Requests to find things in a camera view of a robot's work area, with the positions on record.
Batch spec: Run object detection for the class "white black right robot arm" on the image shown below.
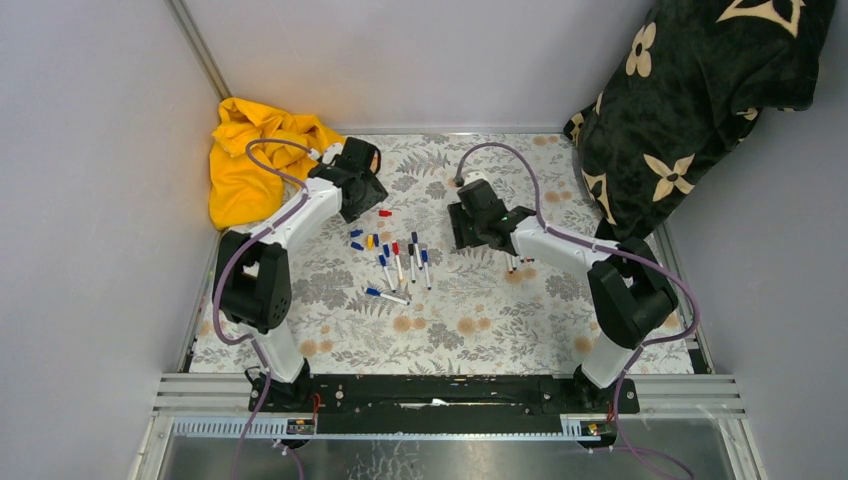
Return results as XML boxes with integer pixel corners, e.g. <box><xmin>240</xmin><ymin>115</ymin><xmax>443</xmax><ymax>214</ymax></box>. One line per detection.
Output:
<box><xmin>448</xmin><ymin>178</ymin><xmax>679</xmax><ymax>412</ymax></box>

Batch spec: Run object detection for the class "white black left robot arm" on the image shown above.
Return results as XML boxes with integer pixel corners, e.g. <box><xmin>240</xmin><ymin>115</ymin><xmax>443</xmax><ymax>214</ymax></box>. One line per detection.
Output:
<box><xmin>212</xmin><ymin>137</ymin><xmax>388</xmax><ymax>411</ymax></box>

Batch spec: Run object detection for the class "red cap marker left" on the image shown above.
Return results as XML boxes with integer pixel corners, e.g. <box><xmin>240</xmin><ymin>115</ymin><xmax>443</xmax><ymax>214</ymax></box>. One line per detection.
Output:
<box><xmin>391</xmin><ymin>241</ymin><xmax>404</xmax><ymax>284</ymax></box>

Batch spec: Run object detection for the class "yellow crumpled cloth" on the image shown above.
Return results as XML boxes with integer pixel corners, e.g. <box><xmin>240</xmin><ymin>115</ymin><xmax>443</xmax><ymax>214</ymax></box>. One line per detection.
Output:
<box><xmin>208</xmin><ymin>97</ymin><xmax>347</xmax><ymax>230</ymax></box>

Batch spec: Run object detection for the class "blue cap marker lying crosswise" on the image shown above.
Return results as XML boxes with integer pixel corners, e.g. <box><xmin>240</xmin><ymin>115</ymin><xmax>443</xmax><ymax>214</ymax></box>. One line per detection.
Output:
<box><xmin>365</xmin><ymin>287</ymin><xmax>411</xmax><ymax>306</ymax></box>

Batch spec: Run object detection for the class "floral patterned table mat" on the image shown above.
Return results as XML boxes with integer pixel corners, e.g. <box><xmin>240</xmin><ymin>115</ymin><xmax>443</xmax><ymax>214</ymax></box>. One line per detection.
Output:
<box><xmin>287</xmin><ymin>134</ymin><xmax>601</xmax><ymax>375</ymax></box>

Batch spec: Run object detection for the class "black floral blanket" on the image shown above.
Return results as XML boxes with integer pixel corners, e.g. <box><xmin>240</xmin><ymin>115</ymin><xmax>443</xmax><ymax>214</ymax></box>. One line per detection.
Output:
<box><xmin>563</xmin><ymin>1</ymin><xmax>836</xmax><ymax>241</ymax></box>

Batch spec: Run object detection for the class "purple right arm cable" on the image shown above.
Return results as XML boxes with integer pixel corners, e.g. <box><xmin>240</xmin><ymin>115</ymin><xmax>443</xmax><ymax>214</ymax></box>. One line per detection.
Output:
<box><xmin>454</xmin><ymin>142</ymin><xmax>702</xmax><ymax>480</ymax></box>

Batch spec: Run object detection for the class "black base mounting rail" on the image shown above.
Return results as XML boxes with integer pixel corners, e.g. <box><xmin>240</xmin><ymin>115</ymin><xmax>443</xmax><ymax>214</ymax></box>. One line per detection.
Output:
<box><xmin>245</xmin><ymin>371</ymin><xmax>640</xmax><ymax>435</ymax></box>

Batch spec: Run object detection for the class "aluminium frame rail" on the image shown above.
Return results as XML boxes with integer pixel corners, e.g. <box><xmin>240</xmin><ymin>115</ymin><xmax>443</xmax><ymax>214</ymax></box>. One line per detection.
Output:
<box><xmin>134</xmin><ymin>369</ymin><xmax>765</xmax><ymax>479</ymax></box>

